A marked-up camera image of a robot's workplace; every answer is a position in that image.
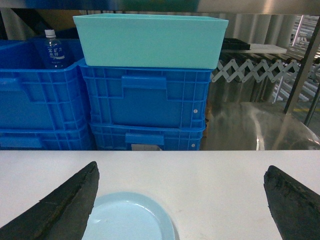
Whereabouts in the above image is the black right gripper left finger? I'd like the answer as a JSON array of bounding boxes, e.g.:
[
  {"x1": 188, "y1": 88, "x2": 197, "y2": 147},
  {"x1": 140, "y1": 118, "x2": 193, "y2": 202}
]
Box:
[{"x1": 0, "y1": 161, "x2": 100, "y2": 240}]

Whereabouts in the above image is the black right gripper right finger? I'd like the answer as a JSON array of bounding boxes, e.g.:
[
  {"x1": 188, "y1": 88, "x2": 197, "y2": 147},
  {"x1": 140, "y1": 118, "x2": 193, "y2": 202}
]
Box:
[{"x1": 263, "y1": 165, "x2": 320, "y2": 240}]

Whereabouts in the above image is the light blue round tray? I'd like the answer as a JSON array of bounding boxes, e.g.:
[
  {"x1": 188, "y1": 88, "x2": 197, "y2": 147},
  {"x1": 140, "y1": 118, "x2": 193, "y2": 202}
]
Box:
[{"x1": 82, "y1": 192, "x2": 176, "y2": 240}]

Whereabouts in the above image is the black tray on conveyor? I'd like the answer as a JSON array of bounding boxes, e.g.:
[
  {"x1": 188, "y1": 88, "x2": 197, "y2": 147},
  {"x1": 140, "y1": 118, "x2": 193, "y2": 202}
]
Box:
[{"x1": 221, "y1": 37, "x2": 251, "y2": 51}]

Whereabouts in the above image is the blue crate lower stacked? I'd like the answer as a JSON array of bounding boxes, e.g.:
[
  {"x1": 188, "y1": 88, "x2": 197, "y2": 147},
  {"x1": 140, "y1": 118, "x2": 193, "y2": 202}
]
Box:
[{"x1": 89, "y1": 122, "x2": 206, "y2": 151}]

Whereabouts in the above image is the blue crate stacked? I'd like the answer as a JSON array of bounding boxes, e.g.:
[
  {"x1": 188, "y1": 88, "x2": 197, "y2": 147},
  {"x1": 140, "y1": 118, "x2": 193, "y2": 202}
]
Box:
[
  {"x1": 79, "y1": 59, "x2": 212, "y2": 129},
  {"x1": 89, "y1": 122, "x2": 206, "y2": 151}
]

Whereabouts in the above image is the blue crate left lower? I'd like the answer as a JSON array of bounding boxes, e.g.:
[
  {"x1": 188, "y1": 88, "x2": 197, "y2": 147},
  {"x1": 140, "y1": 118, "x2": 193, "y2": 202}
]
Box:
[{"x1": 0, "y1": 125, "x2": 96, "y2": 151}]

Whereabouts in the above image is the blue crate left upper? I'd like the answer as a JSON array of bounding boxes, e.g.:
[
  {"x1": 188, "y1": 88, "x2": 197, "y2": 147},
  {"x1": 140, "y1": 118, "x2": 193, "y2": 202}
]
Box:
[{"x1": 0, "y1": 38, "x2": 90, "y2": 131}]

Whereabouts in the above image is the blue crate upper stacked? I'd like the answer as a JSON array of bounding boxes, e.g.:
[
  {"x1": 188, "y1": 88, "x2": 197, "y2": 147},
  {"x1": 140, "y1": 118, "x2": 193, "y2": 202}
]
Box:
[{"x1": 79, "y1": 59, "x2": 212, "y2": 129}]

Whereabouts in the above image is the expandable roller conveyor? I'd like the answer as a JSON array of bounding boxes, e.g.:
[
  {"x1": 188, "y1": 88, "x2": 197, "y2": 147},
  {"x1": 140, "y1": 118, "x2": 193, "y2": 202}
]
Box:
[{"x1": 211, "y1": 51, "x2": 304, "y2": 83}]

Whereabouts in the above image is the clear water bottle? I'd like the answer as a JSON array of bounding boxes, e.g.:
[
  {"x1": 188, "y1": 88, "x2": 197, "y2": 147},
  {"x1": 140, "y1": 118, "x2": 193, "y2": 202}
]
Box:
[{"x1": 44, "y1": 29, "x2": 67, "y2": 69}]

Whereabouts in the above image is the white board on conveyor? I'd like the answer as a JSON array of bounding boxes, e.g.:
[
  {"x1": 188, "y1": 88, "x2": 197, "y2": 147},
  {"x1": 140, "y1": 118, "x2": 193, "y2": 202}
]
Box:
[{"x1": 247, "y1": 43, "x2": 287, "y2": 54}]

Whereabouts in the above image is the turquoise plastic bin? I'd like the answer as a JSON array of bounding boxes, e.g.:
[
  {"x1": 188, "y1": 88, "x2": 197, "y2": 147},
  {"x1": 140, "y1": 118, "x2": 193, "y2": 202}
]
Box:
[{"x1": 73, "y1": 13, "x2": 229, "y2": 70}]

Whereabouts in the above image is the steel frame post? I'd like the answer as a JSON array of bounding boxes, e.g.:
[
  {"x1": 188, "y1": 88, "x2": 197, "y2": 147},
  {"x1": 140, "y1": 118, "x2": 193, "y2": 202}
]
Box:
[{"x1": 283, "y1": 18, "x2": 320, "y2": 115}]

